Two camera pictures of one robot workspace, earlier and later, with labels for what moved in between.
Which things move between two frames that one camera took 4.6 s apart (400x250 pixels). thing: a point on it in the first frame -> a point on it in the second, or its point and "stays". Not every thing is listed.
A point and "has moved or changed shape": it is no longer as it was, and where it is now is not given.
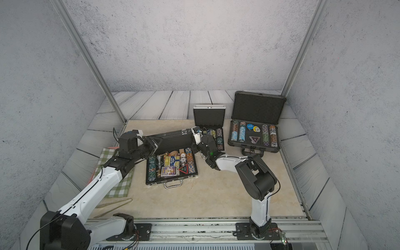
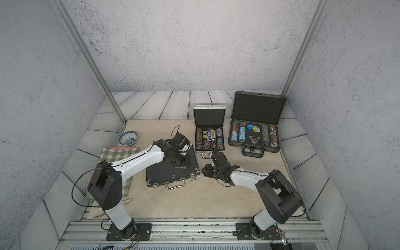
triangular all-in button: [254, 139] stays
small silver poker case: [211, 117] stays
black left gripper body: [145, 150] -> [180, 160]
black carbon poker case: [173, 160] has moved or changed shape
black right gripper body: [200, 148] -> [212, 172]
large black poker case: [254, 127] stays
